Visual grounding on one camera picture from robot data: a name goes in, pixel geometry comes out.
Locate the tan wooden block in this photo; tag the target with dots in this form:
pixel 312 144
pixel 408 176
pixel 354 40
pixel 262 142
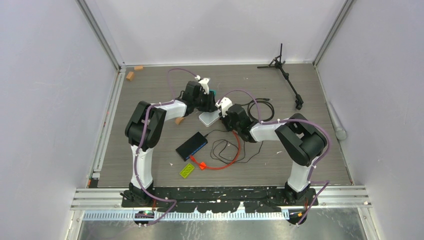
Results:
pixel 179 120

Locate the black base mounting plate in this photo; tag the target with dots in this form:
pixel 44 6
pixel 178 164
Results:
pixel 254 199

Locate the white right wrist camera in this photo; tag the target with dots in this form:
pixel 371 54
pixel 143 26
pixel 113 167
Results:
pixel 223 105

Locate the orange block near corner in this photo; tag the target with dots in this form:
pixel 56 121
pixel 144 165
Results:
pixel 130 76

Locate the green lego brick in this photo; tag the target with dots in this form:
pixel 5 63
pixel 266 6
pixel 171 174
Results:
pixel 187 170

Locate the black tripod stand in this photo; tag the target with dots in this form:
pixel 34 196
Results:
pixel 277 63

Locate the black network switch box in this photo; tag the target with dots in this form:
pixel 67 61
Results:
pixel 191 146

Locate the grey cylinder by wall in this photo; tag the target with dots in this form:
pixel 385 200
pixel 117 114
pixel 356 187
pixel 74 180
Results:
pixel 339 130

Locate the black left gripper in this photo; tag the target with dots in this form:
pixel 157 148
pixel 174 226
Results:
pixel 211 103

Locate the orange block far corner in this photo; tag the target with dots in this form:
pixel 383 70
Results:
pixel 138 68

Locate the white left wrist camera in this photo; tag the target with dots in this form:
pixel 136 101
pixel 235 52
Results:
pixel 204 82

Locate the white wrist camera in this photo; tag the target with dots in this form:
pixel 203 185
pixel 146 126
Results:
pixel 204 82
pixel 223 105

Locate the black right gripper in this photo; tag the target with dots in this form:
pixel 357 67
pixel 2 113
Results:
pixel 225 120

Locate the orange block corner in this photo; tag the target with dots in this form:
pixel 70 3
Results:
pixel 130 76
pixel 138 68

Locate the white box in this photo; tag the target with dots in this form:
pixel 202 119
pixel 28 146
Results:
pixel 209 118

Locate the orange-red cube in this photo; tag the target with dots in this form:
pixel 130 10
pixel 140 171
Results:
pixel 202 165

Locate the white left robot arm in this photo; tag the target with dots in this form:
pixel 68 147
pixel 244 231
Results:
pixel 145 127

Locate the black power adapter with cord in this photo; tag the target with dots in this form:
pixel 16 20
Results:
pixel 220 146

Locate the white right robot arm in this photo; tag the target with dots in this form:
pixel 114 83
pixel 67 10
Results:
pixel 305 142

